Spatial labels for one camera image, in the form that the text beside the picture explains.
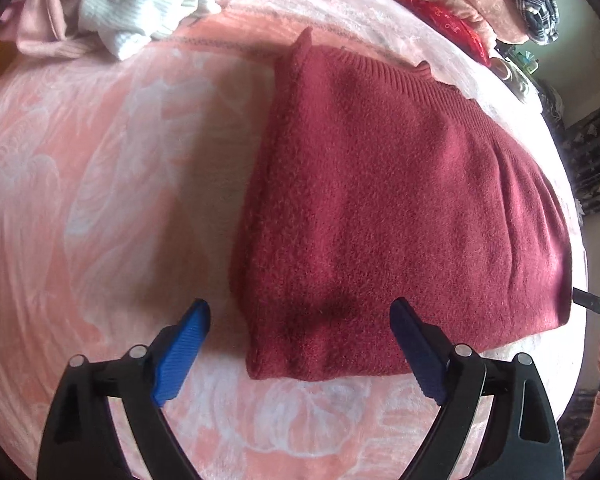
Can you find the dark patterned curtain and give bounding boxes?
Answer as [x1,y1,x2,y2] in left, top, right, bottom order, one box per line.
[542,82,600,213]

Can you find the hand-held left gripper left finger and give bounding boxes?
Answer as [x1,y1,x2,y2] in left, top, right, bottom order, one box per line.
[36,299,211,480]

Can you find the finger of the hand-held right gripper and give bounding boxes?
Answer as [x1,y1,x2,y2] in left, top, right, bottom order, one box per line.
[572,287,600,318]

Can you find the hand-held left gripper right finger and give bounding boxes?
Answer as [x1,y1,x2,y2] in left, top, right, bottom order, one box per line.
[390,298,566,480]

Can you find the pink floral bed sheet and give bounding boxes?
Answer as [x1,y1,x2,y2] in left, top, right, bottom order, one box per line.
[0,0,590,480]

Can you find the pink garment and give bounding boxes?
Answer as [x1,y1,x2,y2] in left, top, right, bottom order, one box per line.
[0,0,108,57]

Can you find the dark red knit sweater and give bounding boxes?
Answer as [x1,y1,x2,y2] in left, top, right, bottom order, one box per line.
[228,27,574,382]

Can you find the beige shoes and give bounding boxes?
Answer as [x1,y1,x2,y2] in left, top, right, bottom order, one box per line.
[489,56,532,102]

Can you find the red patterned cloth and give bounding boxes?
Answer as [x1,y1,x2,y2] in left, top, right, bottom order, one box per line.
[397,0,495,67]

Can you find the white ribbed knit garment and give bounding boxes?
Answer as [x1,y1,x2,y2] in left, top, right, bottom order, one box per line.
[77,0,237,61]

